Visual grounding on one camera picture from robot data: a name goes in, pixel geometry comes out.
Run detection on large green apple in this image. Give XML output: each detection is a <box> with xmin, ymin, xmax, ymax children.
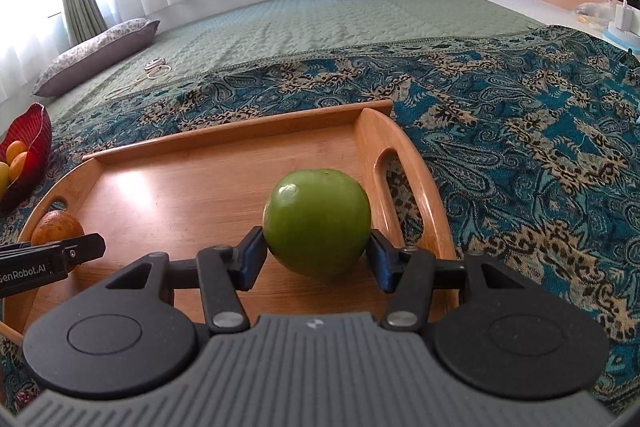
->
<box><xmin>262</xmin><ymin>169</ymin><xmax>371</xmax><ymax>280</ymax></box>

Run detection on wooden serving tray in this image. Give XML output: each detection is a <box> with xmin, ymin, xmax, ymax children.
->
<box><xmin>1</xmin><ymin>101</ymin><xmax>456</xmax><ymax>343</ymax></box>

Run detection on floral grey pillow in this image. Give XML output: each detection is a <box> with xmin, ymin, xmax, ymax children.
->
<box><xmin>32</xmin><ymin>18</ymin><xmax>160</xmax><ymax>98</ymax></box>

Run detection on brownish orange round fruit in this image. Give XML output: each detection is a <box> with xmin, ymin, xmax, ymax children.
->
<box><xmin>30</xmin><ymin>210</ymin><xmax>85</xmax><ymax>246</ymax></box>

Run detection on orange fruit in bowl front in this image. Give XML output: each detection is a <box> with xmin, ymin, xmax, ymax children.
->
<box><xmin>9</xmin><ymin>150</ymin><xmax>28</xmax><ymax>183</ymax></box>

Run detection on green quilted bedspread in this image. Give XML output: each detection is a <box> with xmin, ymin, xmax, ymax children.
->
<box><xmin>47</xmin><ymin>0</ymin><xmax>540</xmax><ymax>121</ymax></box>

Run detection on teal paisley cloth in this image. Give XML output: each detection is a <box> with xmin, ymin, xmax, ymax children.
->
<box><xmin>1</xmin><ymin>26</ymin><xmax>639</xmax><ymax>413</ymax></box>

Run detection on yellow lemon in bowl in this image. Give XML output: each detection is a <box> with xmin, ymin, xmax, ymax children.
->
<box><xmin>0</xmin><ymin>161</ymin><xmax>11</xmax><ymax>199</ymax></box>

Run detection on orange fruit in bowl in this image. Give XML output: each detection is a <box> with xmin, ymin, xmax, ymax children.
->
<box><xmin>9</xmin><ymin>150</ymin><xmax>28</xmax><ymax>183</ymax></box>
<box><xmin>6</xmin><ymin>140</ymin><xmax>28</xmax><ymax>166</ymax></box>

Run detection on red leaf-shaped bowl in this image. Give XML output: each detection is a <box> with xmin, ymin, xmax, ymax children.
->
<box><xmin>1</xmin><ymin>103</ymin><xmax>52</xmax><ymax>212</ymax></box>

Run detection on orange fruit in bowl rear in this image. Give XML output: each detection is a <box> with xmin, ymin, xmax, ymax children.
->
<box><xmin>6</xmin><ymin>140</ymin><xmax>28</xmax><ymax>166</ymax></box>

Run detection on white string loops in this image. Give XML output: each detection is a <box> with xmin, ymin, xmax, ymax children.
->
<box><xmin>103</xmin><ymin>56</ymin><xmax>174</xmax><ymax>102</ymax></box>

